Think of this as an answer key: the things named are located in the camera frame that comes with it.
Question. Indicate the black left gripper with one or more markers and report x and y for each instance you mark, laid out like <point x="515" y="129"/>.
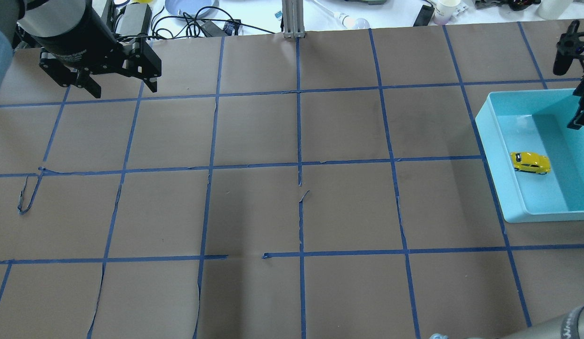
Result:
<point x="74" y="37"/>

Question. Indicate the yellow beetle toy car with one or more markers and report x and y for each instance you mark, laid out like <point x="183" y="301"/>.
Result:
<point x="530" y="162"/>

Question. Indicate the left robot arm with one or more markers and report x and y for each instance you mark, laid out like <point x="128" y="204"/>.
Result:
<point x="133" y="20"/>

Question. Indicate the turquoise plastic bin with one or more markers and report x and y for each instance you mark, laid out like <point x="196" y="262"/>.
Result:
<point x="534" y="121"/>

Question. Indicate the blue plastic plate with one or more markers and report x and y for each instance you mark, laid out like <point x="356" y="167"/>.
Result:
<point x="200" y="8"/>

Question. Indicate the black power adapter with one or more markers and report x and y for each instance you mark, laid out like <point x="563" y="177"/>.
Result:
<point x="210" y="29"/>

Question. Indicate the white paper cup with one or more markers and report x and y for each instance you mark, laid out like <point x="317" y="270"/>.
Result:
<point x="444" y="11"/>

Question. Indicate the light bulb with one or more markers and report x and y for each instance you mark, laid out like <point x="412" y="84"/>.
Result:
<point x="350" y="22"/>

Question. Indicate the brown paper table mat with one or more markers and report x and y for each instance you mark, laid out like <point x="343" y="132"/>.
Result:
<point x="331" y="188"/>

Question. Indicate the aluminium frame post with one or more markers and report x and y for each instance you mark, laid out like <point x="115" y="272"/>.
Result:
<point x="293" y="19"/>

